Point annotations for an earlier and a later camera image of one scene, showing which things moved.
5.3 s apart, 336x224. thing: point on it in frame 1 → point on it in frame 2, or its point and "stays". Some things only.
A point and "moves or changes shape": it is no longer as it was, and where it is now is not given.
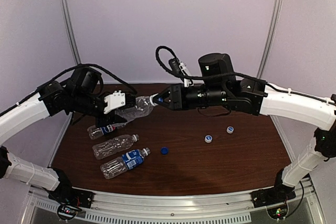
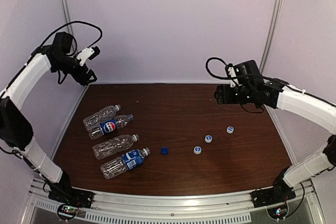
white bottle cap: (208, 138) stays
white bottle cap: (151, 100) → (197, 150)
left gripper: (102, 110) → (84, 73)
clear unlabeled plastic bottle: (118, 143) stays
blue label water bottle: (129, 160) stays
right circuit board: (279, 212) stays
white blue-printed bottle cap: (230, 129) stays
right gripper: (176, 96) → (222, 94)
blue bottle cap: (164, 150) stays
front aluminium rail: (235, 207) stays
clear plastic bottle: (144, 105) moves or changes shape
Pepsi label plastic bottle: (94, 132) stays
